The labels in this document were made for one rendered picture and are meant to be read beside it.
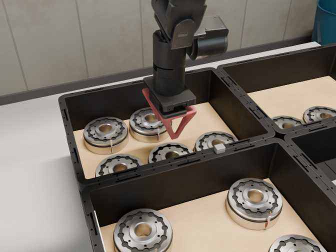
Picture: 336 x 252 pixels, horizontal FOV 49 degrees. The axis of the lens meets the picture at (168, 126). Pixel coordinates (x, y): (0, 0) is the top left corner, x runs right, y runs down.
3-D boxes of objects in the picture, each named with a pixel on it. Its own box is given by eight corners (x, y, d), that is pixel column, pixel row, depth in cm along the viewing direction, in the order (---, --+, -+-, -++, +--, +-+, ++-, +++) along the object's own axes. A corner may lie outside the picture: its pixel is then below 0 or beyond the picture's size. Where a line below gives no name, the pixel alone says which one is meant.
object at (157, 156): (160, 182, 74) (160, 180, 73) (141, 151, 81) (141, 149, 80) (204, 167, 77) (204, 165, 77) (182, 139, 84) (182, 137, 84)
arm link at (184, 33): (155, -15, 57) (176, 21, 53) (221, -23, 61) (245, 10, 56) (149, 43, 67) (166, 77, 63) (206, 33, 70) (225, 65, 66)
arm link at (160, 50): (147, 25, 62) (160, 39, 58) (185, 19, 64) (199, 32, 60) (148, 61, 66) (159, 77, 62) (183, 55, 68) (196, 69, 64)
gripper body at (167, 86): (172, 78, 74) (173, 45, 69) (196, 106, 67) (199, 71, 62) (142, 85, 72) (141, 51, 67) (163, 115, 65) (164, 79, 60)
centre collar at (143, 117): (144, 127, 87) (144, 125, 86) (138, 116, 90) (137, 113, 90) (163, 123, 88) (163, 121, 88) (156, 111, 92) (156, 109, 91)
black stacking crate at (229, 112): (88, 229, 70) (79, 189, 63) (66, 135, 92) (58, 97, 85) (268, 176, 81) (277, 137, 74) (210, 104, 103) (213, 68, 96)
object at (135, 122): (137, 138, 84) (136, 136, 84) (125, 113, 92) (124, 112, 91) (177, 128, 87) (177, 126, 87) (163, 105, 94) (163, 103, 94)
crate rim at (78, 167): (80, 196, 64) (78, 187, 63) (58, 104, 86) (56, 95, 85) (277, 144, 75) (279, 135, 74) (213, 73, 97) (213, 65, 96)
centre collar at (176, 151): (166, 169, 76) (166, 166, 76) (156, 154, 80) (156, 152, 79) (187, 162, 78) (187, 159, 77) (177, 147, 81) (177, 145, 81)
